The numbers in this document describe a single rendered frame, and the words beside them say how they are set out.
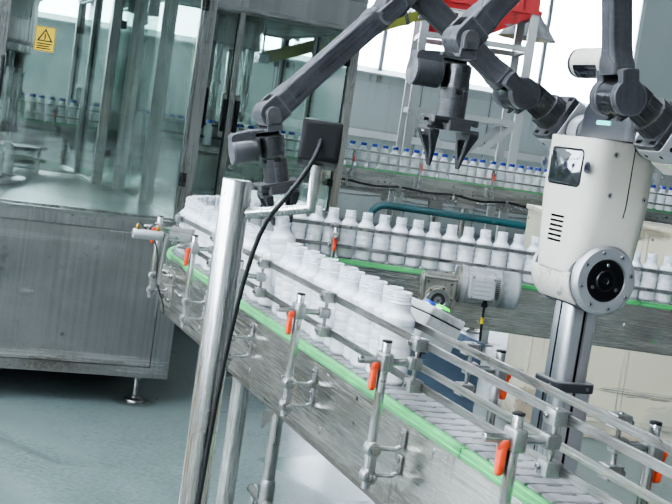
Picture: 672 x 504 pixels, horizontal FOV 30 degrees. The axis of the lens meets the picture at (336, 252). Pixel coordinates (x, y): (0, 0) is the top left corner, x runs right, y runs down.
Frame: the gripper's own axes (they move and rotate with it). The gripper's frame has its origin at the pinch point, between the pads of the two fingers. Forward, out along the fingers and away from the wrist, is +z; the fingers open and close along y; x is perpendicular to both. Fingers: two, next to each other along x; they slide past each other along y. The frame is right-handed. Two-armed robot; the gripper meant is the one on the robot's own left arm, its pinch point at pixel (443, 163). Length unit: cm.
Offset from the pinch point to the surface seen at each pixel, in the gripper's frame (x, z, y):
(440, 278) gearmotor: 156, 41, 76
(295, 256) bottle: 31.8, 25.3, -17.4
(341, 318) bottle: -4.1, 32.3, -18.2
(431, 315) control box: -10.5, 29.1, -2.4
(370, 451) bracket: -47, 46, -26
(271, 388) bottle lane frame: 24, 53, -21
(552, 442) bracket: -92, 32, -20
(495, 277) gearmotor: 148, 38, 92
